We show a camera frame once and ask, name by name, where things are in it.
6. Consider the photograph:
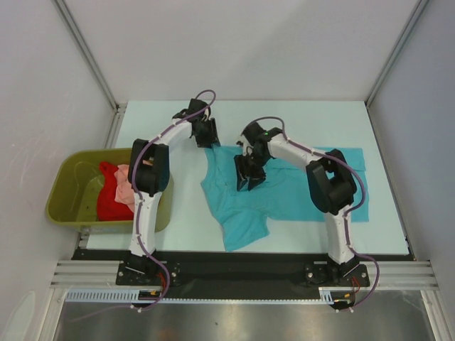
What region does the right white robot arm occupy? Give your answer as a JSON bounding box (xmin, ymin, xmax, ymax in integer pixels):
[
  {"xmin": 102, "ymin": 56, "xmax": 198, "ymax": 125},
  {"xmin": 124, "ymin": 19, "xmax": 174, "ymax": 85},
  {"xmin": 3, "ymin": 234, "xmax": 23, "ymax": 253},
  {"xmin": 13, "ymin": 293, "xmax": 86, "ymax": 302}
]
[{"xmin": 234, "ymin": 123, "xmax": 360, "ymax": 285}]

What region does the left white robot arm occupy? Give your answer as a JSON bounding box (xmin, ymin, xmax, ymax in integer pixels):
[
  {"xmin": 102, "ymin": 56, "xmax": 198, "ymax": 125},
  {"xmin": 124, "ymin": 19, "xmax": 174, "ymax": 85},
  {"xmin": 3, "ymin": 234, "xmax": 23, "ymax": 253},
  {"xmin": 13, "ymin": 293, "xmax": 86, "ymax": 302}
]
[{"xmin": 125, "ymin": 109, "xmax": 219, "ymax": 284}]

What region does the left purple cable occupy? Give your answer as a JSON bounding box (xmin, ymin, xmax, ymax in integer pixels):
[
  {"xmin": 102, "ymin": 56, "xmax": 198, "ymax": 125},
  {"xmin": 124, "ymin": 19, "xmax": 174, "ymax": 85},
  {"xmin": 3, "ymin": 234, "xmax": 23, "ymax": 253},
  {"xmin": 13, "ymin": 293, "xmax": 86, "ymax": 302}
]
[{"xmin": 129, "ymin": 89, "xmax": 218, "ymax": 315}]

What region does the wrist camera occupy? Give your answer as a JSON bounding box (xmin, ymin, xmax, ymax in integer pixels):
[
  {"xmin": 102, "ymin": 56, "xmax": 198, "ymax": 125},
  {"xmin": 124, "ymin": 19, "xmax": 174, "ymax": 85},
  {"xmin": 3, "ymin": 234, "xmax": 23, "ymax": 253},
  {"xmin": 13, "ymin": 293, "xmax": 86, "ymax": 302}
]
[
  {"xmin": 186, "ymin": 98, "xmax": 211, "ymax": 122},
  {"xmin": 236, "ymin": 122, "xmax": 265, "ymax": 148}
]

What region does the turquoise t shirt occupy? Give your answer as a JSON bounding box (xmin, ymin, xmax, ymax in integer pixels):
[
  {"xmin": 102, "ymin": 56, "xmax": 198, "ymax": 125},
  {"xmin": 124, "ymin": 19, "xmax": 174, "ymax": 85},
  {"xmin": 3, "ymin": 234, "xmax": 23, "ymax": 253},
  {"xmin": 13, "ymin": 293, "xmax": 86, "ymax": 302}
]
[{"xmin": 200, "ymin": 144, "xmax": 370, "ymax": 254}]

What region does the pink t shirt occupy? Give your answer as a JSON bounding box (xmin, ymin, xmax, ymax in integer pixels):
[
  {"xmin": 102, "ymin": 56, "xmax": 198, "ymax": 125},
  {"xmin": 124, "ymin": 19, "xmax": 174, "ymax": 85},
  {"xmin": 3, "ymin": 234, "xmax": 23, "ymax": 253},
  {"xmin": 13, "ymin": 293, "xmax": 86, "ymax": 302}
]
[{"xmin": 114, "ymin": 164, "xmax": 134, "ymax": 212}]

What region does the purple cable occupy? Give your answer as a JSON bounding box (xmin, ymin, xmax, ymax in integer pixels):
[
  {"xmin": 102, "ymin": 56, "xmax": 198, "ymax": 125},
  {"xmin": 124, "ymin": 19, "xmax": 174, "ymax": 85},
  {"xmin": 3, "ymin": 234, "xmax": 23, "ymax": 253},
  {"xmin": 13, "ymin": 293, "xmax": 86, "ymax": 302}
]
[
  {"xmin": 248, "ymin": 117, "xmax": 381, "ymax": 313},
  {"xmin": 129, "ymin": 89, "xmax": 218, "ymax": 315}
]

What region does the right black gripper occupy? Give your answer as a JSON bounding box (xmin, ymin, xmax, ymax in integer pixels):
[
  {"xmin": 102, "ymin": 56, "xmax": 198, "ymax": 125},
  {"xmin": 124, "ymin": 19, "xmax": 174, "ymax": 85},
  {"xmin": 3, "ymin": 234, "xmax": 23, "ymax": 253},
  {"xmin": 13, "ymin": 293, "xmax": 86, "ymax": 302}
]
[{"xmin": 235, "ymin": 150, "xmax": 271, "ymax": 190}]

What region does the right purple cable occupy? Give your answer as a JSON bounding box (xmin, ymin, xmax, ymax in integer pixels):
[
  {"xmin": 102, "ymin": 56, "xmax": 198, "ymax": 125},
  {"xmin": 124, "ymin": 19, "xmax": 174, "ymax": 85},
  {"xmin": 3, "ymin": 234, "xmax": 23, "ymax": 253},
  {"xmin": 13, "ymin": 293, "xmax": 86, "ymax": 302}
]
[{"xmin": 248, "ymin": 117, "xmax": 381, "ymax": 313}]

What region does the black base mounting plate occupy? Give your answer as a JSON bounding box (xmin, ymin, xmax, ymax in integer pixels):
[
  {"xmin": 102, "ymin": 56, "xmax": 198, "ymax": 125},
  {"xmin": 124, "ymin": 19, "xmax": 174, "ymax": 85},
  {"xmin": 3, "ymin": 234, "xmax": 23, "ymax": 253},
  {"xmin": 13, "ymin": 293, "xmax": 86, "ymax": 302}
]
[{"xmin": 72, "ymin": 249, "xmax": 413, "ymax": 298}]

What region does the aluminium frame post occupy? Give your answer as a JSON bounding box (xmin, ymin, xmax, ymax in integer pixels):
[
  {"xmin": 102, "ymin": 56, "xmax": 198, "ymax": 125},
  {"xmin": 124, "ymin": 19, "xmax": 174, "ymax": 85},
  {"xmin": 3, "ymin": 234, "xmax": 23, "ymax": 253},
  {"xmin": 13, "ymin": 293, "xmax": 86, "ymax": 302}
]
[
  {"xmin": 52, "ymin": 0, "xmax": 118, "ymax": 111},
  {"xmin": 365, "ymin": 0, "xmax": 432, "ymax": 109}
]

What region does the red t shirt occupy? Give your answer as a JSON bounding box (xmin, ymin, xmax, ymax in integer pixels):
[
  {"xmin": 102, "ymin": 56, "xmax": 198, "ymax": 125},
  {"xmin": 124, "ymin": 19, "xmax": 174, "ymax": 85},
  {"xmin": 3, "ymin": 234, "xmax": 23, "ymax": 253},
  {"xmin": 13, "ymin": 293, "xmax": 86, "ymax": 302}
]
[{"xmin": 96, "ymin": 161, "xmax": 134, "ymax": 222}]

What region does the white slotted cable duct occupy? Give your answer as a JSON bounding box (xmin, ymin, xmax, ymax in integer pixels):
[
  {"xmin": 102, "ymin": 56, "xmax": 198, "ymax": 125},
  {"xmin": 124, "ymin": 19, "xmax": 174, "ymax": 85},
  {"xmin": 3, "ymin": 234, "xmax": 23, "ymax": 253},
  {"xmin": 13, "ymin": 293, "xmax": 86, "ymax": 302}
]
[{"xmin": 65, "ymin": 288, "xmax": 355, "ymax": 305}]

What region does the left aluminium frame post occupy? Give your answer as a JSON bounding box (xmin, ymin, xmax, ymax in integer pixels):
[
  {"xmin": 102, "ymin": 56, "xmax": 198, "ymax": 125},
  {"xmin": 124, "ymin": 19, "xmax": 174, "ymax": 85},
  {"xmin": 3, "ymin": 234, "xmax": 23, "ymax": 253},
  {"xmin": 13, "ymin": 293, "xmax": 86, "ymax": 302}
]
[{"xmin": 52, "ymin": 0, "xmax": 118, "ymax": 111}]

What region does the right aluminium frame post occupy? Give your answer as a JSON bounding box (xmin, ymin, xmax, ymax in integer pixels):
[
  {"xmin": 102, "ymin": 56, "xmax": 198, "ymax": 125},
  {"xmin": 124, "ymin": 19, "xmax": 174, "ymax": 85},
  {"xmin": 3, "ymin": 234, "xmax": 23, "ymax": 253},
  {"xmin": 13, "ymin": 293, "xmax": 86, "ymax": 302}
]
[{"xmin": 365, "ymin": 0, "xmax": 432, "ymax": 109}]

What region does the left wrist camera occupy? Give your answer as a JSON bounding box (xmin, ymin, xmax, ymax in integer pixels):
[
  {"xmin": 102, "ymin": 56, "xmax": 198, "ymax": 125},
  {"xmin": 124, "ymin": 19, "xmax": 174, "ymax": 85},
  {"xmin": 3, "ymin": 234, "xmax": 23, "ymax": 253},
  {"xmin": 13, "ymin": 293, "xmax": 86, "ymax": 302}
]
[{"xmin": 186, "ymin": 98, "xmax": 211, "ymax": 122}]

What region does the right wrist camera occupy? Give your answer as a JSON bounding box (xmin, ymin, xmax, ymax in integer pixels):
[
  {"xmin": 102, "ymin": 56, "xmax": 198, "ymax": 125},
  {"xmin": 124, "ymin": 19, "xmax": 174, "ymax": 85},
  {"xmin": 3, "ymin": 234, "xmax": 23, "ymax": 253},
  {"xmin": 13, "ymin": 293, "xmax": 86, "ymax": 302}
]
[{"xmin": 236, "ymin": 122, "xmax": 265, "ymax": 148}]

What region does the olive green plastic bin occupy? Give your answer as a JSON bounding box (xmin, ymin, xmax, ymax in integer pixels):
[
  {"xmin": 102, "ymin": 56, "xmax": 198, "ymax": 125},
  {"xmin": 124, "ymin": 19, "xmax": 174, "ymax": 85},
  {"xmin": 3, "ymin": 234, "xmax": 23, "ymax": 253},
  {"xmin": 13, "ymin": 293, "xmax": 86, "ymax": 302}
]
[{"xmin": 45, "ymin": 148, "xmax": 174, "ymax": 234}]

